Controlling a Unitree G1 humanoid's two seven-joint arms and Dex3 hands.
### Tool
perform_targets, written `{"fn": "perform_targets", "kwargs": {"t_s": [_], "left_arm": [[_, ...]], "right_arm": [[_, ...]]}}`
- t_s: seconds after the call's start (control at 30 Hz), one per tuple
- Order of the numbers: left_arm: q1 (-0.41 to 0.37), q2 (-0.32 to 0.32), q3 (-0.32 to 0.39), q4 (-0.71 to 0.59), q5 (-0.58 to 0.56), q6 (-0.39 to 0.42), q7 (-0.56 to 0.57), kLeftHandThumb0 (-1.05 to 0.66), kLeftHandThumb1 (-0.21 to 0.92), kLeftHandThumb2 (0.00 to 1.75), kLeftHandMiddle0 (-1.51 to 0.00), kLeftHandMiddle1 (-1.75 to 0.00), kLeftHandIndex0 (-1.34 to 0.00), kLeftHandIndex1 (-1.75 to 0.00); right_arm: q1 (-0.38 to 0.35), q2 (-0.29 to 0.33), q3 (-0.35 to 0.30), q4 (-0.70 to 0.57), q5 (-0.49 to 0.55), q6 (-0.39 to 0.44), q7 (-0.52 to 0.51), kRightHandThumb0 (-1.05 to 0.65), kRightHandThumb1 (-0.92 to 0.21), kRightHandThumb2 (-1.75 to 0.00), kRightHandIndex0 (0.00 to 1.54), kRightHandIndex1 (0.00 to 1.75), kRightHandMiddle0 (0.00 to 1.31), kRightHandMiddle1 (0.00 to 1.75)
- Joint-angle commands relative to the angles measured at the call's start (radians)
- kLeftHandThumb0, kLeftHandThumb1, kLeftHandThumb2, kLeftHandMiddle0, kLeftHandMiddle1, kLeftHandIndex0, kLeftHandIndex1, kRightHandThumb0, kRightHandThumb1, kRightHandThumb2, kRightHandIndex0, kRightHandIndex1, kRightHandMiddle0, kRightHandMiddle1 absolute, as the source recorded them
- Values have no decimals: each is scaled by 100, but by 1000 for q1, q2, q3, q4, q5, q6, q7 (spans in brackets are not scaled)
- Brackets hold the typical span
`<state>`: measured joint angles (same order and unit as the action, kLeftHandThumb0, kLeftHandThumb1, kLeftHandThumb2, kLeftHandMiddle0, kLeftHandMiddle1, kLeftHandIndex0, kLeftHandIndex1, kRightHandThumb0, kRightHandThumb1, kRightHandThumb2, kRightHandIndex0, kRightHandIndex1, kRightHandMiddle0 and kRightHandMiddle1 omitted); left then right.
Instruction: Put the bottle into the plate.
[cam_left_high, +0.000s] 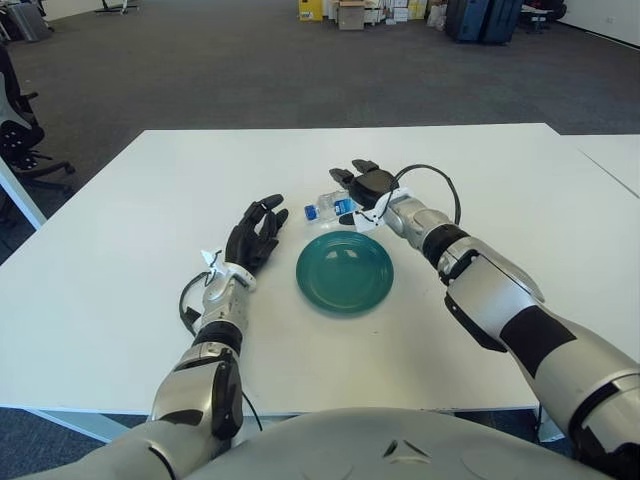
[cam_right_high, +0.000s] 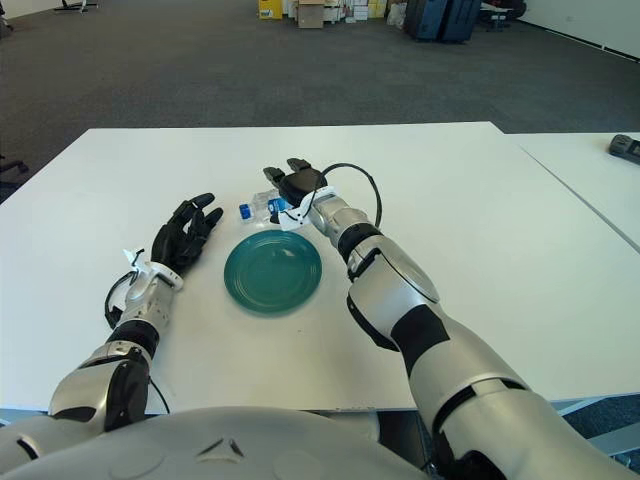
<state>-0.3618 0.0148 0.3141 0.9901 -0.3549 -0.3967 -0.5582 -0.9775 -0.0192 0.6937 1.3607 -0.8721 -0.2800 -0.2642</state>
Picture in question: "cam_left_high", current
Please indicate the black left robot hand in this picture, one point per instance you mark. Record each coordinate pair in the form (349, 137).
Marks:
(250, 240)

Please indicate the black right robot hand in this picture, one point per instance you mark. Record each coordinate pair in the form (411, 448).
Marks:
(372, 185)

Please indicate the clear bottle with blue cap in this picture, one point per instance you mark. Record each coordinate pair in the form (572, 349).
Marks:
(330, 205)

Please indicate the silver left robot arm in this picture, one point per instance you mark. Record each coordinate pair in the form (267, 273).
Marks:
(185, 390)

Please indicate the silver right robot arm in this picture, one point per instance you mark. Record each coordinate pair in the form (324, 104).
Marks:
(490, 300)

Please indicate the green round plate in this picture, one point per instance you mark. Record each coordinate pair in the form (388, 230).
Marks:
(345, 280)

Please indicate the brown cardboard box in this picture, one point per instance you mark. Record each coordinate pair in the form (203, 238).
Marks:
(351, 17)

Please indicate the stack of white boxes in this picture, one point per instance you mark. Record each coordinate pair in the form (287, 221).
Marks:
(402, 9)

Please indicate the white plastic bag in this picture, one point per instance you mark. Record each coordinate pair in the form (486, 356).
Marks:
(436, 17)

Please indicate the yellow box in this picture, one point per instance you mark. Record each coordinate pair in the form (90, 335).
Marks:
(310, 10)

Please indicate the dark navy suitcase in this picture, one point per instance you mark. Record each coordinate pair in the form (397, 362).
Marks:
(501, 21)

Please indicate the grey robot torso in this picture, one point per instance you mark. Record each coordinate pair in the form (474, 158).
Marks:
(350, 445)

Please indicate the background desk with chair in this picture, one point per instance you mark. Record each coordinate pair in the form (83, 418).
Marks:
(542, 14)

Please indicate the black office chair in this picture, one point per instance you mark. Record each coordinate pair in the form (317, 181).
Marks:
(17, 140)

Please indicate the background desk legs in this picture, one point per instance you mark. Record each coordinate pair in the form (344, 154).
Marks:
(117, 4)

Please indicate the grey metal cabinet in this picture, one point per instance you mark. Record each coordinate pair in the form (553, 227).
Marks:
(27, 22)

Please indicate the white side desk frame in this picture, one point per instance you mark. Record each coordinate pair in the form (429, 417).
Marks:
(22, 197)

